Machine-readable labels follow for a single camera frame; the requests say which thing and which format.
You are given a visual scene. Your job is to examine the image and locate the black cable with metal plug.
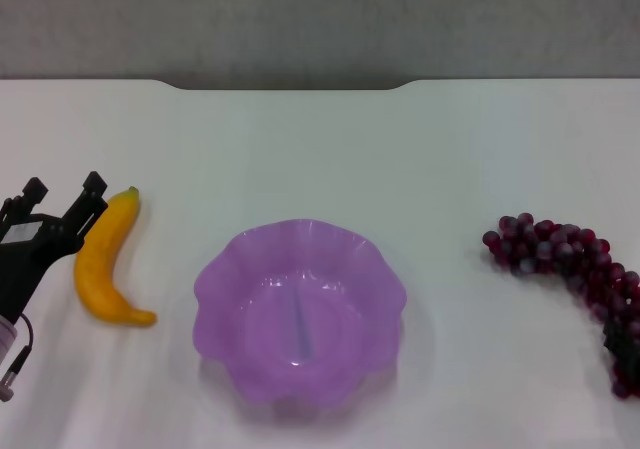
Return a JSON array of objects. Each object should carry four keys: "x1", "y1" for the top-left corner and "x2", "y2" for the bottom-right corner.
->
[{"x1": 0, "y1": 313, "x2": 35, "y2": 403}]

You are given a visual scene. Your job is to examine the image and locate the purple scalloped plastic bowl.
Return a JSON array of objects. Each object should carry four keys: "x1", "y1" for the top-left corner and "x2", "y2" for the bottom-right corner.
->
[{"x1": 192, "y1": 220, "x2": 408, "y2": 410}]

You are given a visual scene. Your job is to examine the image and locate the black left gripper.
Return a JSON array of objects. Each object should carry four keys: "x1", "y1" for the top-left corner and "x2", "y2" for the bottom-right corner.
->
[{"x1": 0, "y1": 170, "x2": 109, "y2": 319}]

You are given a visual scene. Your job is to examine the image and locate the dark red grape bunch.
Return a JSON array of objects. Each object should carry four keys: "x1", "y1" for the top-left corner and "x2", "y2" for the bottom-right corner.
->
[{"x1": 482, "y1": 212, "x2": 640, "y2": 400}]

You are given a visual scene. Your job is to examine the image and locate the yellow banana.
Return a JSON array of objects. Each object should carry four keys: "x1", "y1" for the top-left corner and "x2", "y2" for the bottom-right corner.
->
[{"x1": 73, "y1": 186, "x2": 159, "y2": 328}]

